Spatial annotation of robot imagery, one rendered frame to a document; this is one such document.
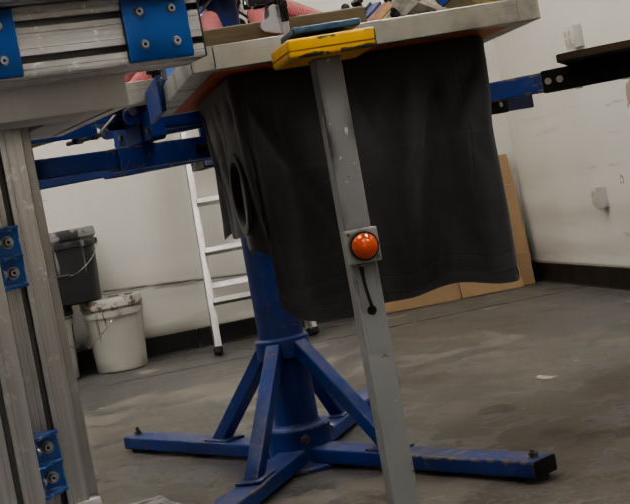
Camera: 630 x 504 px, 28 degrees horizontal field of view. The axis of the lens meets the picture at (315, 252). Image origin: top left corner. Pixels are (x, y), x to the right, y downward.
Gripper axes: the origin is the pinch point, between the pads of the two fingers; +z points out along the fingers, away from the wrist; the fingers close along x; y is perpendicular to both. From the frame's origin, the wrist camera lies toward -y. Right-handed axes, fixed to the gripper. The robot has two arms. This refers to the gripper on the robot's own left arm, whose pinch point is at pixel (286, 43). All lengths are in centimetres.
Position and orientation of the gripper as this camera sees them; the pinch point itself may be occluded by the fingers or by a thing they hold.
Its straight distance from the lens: 268.0
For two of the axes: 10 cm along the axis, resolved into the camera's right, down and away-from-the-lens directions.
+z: 1.7, 9.8, 0.5
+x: 2.0, 0.1, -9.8
